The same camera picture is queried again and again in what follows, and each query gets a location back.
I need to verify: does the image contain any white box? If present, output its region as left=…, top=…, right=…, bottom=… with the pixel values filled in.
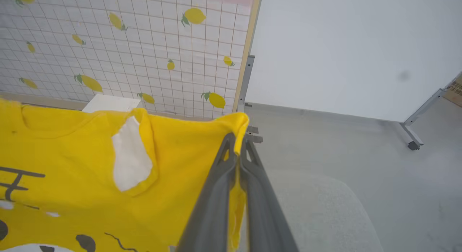
left=82, top=94, right=142, bottom=114

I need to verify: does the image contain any grey metal caster stand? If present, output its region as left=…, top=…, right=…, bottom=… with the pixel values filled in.
left=399, top=88, right=450, bottom=151

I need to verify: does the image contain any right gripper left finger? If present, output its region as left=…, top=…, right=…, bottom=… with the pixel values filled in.
left=175, top=133, right=239, bottom=252

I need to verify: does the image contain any brown cardboard board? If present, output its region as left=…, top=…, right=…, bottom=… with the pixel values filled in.
left=443, top=72, right=462, bottom=109

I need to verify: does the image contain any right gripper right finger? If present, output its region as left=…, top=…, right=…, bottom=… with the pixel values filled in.
left=240, top=134, right=300, bottom=252

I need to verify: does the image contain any yellow printed t-shirt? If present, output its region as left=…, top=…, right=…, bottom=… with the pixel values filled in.
left=0, top=99, right=250, bottom=252

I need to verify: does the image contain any lemon print partition screen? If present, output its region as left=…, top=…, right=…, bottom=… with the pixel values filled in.
left=0, top=0, right=263, bottom=122

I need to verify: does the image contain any grey metal screen stand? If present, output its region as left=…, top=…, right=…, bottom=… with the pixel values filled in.
left=236, top=55, right=256, bottom=114

